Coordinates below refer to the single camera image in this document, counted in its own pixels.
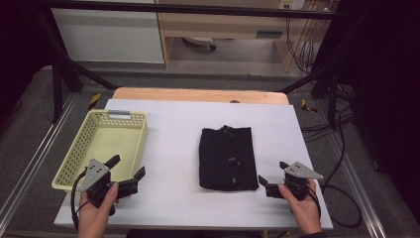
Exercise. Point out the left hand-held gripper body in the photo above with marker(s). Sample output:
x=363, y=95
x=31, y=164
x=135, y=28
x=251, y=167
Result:
x=95, y=172

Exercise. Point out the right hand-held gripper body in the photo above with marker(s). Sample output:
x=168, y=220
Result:
x=298, y=177

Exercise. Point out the pale yellow perforated plastic basket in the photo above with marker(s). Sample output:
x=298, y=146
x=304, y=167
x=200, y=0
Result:
x=112, y=142

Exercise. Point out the black garment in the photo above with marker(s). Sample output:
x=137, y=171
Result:
x=228, y=155

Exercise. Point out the person's right hand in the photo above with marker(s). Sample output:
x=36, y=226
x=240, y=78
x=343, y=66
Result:
x=303, y=211

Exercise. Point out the person's left hand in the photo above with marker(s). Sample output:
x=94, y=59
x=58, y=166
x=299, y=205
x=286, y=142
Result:
x=95, y=214

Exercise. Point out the white board sheet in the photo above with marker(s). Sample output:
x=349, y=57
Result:
x=185, y=185

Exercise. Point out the yellow black tape strip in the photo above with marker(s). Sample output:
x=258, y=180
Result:
x=307, y=106
x=94, y=100

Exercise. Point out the wooden table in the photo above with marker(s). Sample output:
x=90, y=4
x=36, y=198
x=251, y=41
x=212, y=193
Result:
x=198, y=95

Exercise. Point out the white cabinet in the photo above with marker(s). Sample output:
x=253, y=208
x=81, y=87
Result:
x=109, y=36

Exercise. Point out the black curtain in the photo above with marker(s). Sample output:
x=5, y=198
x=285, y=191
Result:
x=386, y=82
x=20, y=43

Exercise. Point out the white chair base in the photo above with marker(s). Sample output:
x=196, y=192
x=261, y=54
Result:
x=199, y=41

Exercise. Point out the light wooden desk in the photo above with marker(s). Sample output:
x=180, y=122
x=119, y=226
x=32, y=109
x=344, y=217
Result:
x=224, y=24

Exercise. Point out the white power strip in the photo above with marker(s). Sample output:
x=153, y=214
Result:
x=292, y=4

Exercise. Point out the aluminium floor rail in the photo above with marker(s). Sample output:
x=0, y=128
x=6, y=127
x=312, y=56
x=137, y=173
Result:
x=36, y=155
x=358, y=185

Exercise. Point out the black metal frame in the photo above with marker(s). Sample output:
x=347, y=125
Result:
x=185, y=9

